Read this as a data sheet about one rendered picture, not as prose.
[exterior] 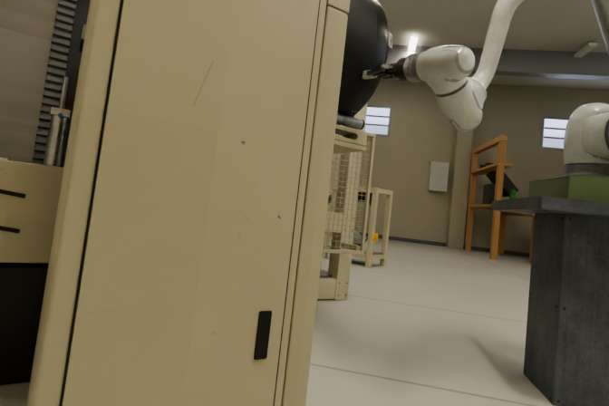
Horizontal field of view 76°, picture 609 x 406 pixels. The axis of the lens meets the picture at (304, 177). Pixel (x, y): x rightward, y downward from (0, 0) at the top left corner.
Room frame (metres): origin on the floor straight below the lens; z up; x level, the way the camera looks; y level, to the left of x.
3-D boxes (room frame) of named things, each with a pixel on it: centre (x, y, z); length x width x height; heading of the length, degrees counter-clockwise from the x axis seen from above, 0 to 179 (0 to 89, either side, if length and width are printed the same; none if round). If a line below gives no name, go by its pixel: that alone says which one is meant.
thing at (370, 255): (4.24, -0.62, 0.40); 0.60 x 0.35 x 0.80; 50
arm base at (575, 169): (1.40, -1.01, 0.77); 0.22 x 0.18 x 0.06; 170
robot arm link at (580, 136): (1.37, -1.01, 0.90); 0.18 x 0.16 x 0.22; 18
